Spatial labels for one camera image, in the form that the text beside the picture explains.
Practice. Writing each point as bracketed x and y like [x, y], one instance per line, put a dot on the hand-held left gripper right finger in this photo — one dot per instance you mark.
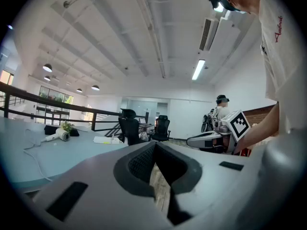
[216, 181]

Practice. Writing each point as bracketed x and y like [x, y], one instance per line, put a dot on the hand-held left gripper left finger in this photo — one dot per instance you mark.
[96, 188]

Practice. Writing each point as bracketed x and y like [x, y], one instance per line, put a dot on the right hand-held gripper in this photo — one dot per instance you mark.
[236, 126]

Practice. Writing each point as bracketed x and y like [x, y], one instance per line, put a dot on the white power strip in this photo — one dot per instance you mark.
[103, 140]

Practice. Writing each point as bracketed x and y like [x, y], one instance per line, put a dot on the grey power plug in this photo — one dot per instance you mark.
[112, 138]

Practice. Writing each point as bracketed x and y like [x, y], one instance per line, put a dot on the person's right forearm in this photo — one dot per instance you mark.
[261, 128]

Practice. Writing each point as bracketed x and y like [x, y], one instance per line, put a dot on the white hair dryer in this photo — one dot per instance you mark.
[61, 135]

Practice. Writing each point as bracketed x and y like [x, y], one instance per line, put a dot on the brown wooden desk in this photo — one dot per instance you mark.
[147, 125]

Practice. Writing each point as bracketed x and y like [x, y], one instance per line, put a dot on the black office chair with headrest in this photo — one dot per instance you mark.
[129, 128]

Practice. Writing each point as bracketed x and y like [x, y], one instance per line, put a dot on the cream artificial flower bouquet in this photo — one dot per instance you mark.
[66, 126]

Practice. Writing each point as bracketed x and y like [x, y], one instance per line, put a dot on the ceiling tube light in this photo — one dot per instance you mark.
[198, 69]

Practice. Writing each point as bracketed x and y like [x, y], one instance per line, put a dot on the glass entrance doors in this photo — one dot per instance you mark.
[55, 97]

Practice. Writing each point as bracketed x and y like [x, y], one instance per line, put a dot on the black metal railing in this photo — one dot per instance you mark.
[48, 100]

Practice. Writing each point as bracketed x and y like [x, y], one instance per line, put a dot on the white ceiling air conditioner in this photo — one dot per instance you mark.
[216, 35]

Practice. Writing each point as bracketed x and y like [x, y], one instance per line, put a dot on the person's white t-shirt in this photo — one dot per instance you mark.
[283, 56]

